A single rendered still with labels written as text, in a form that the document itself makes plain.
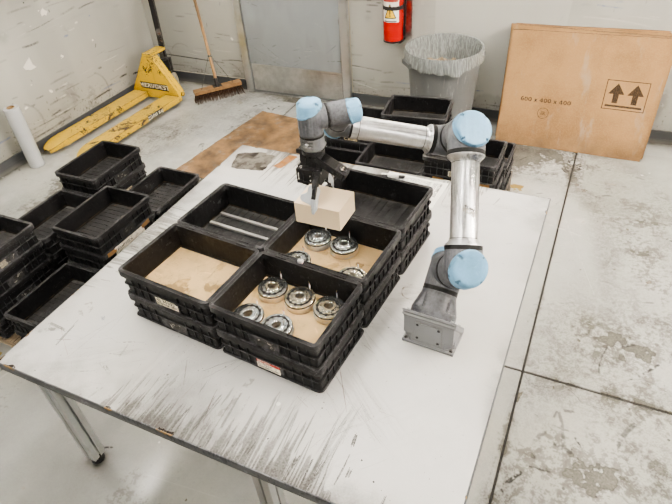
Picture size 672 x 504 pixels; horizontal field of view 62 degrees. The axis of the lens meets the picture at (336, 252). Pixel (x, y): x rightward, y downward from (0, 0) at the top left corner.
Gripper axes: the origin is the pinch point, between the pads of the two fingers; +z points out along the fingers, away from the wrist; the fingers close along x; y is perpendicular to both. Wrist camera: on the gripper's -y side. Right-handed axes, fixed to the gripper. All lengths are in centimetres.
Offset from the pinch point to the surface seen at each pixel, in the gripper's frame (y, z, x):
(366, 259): -11.0, 26.8, -6.9
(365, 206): 1.9, 27.0, -37.7
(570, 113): -61, 84, -267
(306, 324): -4.9, 26.7, 29.3
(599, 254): -95, 110, -145
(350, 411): -27, 40, 46
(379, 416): -35, 40, 44
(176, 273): 51, 27, 24
